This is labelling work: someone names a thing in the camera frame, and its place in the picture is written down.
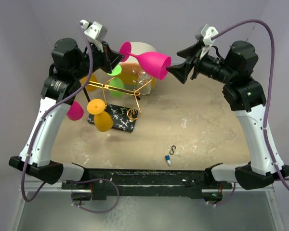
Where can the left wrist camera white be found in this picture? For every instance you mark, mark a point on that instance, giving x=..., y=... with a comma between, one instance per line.
x=95, y=32

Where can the black s-hook carabiner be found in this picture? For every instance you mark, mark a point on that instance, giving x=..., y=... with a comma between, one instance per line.
x=172, y=149

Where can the pink wine glass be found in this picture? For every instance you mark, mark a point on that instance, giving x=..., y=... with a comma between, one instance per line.
x=152, y=62
x=75, y=112

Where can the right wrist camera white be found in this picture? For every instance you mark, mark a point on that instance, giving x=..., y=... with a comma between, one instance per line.
x=205, y=35

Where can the small blue white bottle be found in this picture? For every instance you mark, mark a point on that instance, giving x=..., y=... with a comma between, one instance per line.
x=168, y=160

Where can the gold wire wine glass rack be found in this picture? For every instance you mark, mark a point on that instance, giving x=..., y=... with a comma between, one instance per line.
x=124, y=111

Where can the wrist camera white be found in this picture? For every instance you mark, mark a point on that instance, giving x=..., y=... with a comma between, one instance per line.
x=95, y=32
x=205, y=35

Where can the green wine glass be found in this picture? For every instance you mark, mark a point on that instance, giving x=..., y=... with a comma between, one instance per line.
x=116, y=82

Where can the clear wine glass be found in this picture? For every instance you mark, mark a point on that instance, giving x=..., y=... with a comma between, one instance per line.
x=144, y=83

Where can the pink wine glass front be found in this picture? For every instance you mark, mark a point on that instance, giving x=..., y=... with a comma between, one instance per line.
x=152, y=62

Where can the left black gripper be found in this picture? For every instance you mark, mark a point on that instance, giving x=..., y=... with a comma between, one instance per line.
x=110, y=58

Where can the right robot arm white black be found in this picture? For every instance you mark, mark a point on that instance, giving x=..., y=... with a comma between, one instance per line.
x=247, y=100

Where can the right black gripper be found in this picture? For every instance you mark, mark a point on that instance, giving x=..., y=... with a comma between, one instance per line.
x=190, y=52

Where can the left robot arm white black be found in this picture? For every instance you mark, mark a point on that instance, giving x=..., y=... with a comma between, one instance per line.
x=69, y=66

